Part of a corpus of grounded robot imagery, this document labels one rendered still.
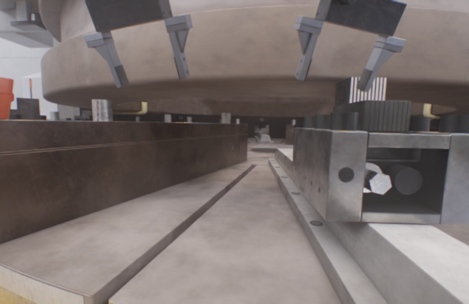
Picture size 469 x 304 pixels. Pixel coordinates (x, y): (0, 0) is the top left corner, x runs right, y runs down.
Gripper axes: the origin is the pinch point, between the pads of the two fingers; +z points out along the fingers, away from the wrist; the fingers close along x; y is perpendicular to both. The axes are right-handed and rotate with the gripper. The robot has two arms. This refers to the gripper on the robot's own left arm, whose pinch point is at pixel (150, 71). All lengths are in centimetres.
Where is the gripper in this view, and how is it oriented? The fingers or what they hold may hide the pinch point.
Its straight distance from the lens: 51.7
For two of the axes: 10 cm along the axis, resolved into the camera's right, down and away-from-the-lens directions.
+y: 1.3, -5.0, 8.5
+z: 1.6, 8.6, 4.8
